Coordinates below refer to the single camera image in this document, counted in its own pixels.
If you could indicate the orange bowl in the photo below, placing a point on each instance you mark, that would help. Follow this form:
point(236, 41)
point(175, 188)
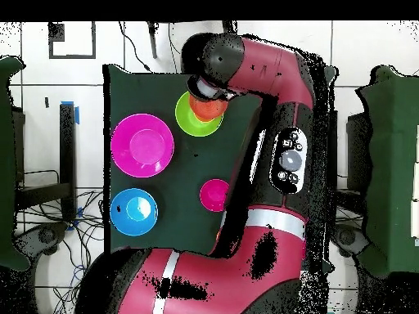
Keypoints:
point(209, 109)

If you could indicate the black table frame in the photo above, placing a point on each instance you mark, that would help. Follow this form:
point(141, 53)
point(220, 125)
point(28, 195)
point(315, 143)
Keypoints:
point(67, 147)

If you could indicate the blue bowl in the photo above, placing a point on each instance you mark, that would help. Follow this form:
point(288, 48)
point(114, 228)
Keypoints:
point(133, 212)

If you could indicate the large pink bowl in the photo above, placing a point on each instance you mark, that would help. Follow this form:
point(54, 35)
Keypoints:
point(142, 145)

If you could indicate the grey square floor frame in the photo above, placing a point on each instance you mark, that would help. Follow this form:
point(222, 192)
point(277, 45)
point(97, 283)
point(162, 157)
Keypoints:
point(72, 57)

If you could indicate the blue tape strip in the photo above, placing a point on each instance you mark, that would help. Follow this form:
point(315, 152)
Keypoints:
point(77, 115)

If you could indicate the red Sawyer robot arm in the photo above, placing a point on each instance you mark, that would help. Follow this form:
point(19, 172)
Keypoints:
point(262, 261)

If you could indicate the green bowl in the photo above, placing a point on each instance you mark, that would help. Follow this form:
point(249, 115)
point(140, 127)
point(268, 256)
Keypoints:
point(185, 121)

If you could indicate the small crimson bowl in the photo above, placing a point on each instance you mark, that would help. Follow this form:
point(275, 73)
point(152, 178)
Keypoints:
point(212, 195)

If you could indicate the green cloth side table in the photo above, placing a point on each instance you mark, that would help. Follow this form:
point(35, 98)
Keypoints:
point(8, 163)
point(392, 163)

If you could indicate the metal chair leg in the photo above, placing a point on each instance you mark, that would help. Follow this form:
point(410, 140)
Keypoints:
point(152, 42)
point(228, 26)

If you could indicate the black pedestal leg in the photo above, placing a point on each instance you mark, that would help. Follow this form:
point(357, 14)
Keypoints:
point(44, 237)
point(348, 240)

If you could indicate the dark green tablecloth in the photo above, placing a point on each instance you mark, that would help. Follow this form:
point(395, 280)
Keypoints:
point(147, 85)

